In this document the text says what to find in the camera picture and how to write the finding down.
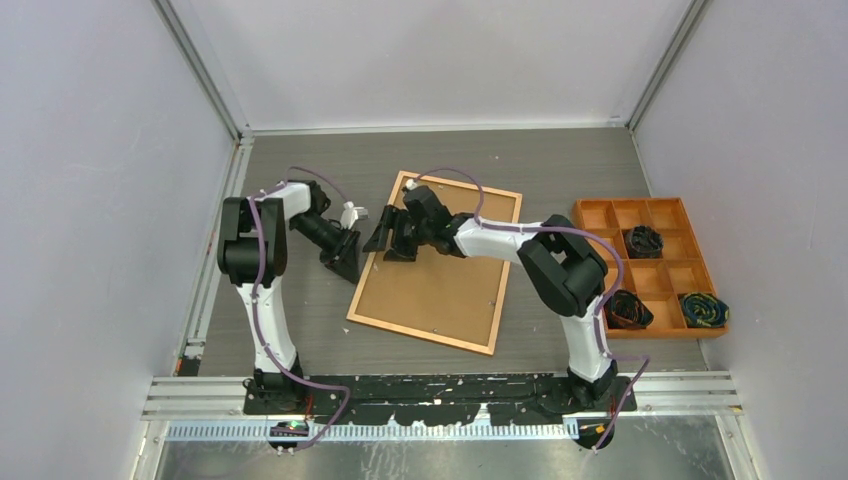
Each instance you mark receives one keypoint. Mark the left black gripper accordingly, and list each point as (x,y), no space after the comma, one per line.
(346,260)

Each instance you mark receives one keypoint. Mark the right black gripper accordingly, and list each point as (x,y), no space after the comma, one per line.
(393,217)

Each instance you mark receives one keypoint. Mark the brown cardboard backing board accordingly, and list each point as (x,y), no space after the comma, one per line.
(450,285)

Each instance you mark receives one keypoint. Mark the orange wooden picture frame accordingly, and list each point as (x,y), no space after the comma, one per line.
(361,291)

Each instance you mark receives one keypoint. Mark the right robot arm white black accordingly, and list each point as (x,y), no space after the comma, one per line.
(560,260)

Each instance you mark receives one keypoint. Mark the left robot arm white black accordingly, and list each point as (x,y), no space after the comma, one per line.
(252,253)

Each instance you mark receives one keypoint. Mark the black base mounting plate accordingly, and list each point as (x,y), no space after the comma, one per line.
(434,400)

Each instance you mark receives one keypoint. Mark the black orange rolled item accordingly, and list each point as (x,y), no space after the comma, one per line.
(625,311)

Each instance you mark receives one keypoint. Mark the black rolled item in tray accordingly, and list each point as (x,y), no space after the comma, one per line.
(643,242)

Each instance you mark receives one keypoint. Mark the orange wooden compartment tray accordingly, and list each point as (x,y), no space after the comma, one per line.
(657,282)

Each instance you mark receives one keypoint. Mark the blue yellow rolled item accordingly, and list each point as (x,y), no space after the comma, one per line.
(703,310)

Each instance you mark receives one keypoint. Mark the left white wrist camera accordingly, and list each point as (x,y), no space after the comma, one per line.
(351,214)

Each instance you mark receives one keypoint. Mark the aluminium rail at front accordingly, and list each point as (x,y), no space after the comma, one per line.
(211,408)

